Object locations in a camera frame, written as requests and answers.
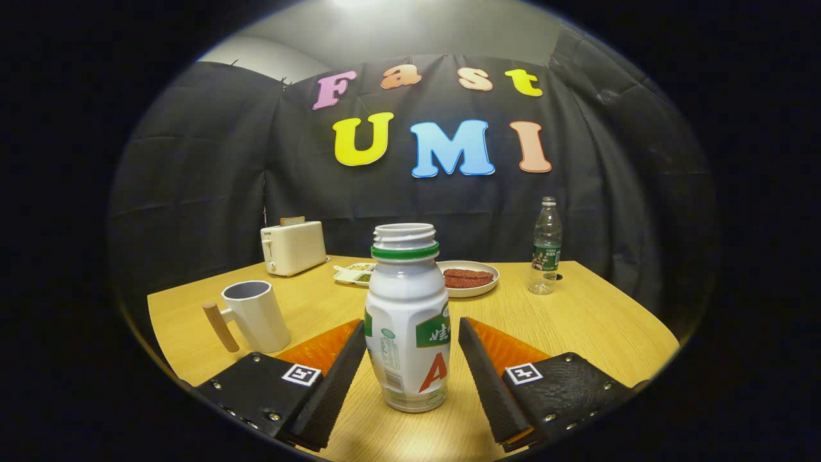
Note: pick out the round white plate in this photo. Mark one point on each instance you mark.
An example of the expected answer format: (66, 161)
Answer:
(474, 292)

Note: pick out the white juice bottle green label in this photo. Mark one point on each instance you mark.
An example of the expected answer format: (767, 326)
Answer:
(404, 301)

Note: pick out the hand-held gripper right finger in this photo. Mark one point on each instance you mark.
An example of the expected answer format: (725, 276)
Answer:
(490, 391)

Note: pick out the bread slice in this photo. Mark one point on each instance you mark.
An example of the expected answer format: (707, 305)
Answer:
(292, 220)

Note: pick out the white divided condiment tray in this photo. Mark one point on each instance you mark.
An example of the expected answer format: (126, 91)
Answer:
(353, 274)

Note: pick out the clear plastic water bottle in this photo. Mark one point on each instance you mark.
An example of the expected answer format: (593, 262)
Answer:
(545, 244)

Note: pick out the wooden table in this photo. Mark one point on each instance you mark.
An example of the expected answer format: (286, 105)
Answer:
(577, 327)

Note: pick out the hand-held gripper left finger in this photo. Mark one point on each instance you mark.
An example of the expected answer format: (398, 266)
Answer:
(327, 398)

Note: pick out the black backdrop cloth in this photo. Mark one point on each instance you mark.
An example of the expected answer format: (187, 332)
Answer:
(211, 192)

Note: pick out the cream toaster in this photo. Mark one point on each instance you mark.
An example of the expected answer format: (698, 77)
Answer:
(295, 247)

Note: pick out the red meat slice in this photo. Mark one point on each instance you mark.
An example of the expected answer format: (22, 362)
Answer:
(462, 283)
(471, 274)

